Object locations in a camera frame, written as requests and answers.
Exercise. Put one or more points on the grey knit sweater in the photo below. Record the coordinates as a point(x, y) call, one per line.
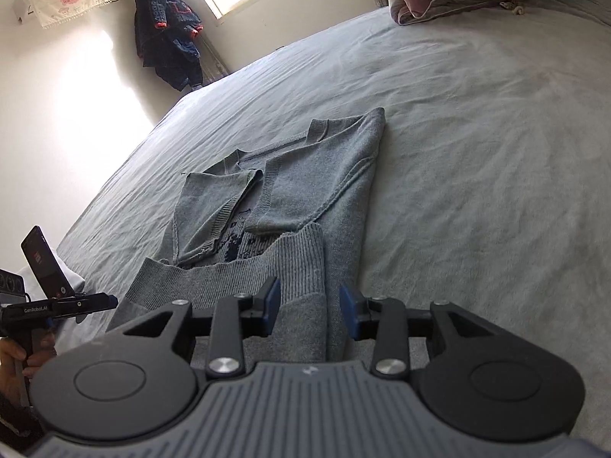
point(310, 176)

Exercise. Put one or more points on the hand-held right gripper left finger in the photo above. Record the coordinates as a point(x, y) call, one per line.
point(272, 303)

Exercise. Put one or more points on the bed with grey sheet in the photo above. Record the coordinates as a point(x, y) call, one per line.
point(477, 152)

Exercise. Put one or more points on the dark blue hanging jacket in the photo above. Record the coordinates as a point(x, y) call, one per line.
point(167, 43)

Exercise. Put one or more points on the person's left hand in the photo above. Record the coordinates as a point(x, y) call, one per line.
point(9, 367)

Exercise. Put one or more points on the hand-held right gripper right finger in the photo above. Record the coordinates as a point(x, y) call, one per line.
point(347, 310)

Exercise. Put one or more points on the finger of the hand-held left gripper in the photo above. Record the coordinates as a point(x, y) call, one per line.
point(86, 305)

